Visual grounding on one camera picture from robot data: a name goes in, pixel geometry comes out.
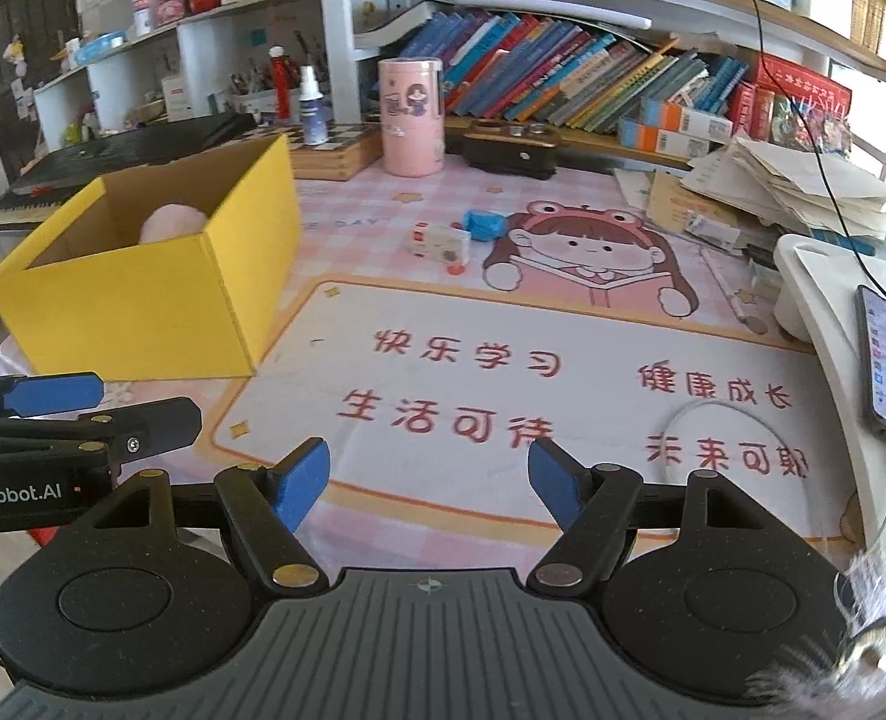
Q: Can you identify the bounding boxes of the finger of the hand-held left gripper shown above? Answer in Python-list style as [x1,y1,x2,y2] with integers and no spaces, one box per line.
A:
[0,371,106,418]
[0,397,204,470]

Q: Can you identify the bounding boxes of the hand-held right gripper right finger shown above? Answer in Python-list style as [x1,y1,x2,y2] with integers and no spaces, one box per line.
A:
[525,436,785,592]

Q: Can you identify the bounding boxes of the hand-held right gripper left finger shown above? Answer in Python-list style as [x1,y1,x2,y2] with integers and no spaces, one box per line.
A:
[75,436,331,592]

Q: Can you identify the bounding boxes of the yellow cardboard box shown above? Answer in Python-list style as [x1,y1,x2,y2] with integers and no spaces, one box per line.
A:
[0,133,304,383]

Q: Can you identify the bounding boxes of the pink plush toy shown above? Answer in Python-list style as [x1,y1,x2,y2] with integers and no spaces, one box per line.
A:
[139,202,211,245]

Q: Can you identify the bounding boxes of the pink checked cloth desktop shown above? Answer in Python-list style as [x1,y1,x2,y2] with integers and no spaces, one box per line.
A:
[0,150,886,550]

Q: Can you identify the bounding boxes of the black electronic keyboard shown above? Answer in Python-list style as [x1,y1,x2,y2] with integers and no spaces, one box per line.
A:
[0,114,258,235]

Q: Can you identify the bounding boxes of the white pen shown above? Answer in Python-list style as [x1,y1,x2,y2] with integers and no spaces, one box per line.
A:
[701,247,768,336]

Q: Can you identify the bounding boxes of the small white carton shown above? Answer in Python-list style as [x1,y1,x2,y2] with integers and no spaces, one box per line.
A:
[413,221,473,264]

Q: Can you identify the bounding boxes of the small blue pouch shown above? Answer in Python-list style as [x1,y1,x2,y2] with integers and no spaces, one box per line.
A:
[464,208,504,243]

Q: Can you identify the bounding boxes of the brown envelope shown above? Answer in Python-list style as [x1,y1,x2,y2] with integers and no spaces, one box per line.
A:
[615,169,745,250]

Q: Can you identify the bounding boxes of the white box red label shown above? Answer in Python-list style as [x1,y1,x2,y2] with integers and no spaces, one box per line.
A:
[161,79,193,122]

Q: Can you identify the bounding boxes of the wooden chessboard box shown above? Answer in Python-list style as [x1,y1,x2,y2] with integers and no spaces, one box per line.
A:
[287,122,385,182]

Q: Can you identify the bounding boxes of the white desk stand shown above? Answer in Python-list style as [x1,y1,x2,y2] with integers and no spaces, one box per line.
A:
[774,234,886,550]

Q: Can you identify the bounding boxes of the dark wooden radio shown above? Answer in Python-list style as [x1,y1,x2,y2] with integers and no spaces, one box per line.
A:
[462,118,562,180]

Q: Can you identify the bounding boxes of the white pen holder with pens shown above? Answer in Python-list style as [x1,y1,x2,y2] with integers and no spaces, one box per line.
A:
[229,67,303,122]

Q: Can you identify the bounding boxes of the white spray bottle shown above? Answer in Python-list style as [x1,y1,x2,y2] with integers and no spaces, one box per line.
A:
[298,66,331,147]

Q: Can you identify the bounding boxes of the light blue packet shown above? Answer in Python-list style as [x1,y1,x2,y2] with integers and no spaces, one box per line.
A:
[75,31,128,65]

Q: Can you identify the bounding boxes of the orange and blue carton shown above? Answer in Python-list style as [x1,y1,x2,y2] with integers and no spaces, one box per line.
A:
[641,97,737,140]
[618,118,714,159]

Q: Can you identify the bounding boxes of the pink cartoon cylinder container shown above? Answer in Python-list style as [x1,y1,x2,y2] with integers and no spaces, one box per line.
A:
[377,58,446,178]

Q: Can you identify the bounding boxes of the pile of loose papers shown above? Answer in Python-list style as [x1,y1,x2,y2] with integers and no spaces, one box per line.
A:
[678,131,886,257]

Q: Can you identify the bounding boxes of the white storage cabinet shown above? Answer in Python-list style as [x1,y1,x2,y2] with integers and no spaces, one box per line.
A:
[34,0,325,152]

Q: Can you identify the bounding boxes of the row of leaning books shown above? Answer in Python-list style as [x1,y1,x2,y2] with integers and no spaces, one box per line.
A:
[413,9,753,134]

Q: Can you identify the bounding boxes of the white bookshelf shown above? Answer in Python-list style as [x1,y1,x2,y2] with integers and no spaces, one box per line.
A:
[315,0,886,182]

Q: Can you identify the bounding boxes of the red printed gift box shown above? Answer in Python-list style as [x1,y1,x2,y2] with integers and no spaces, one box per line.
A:
[738,52,854,149]

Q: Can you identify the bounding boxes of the white charging cable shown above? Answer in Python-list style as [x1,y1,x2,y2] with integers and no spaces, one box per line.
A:
[656,399,886,542]

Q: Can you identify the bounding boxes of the black cable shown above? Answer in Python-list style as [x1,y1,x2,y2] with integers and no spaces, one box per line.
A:
[701,0,886,293]

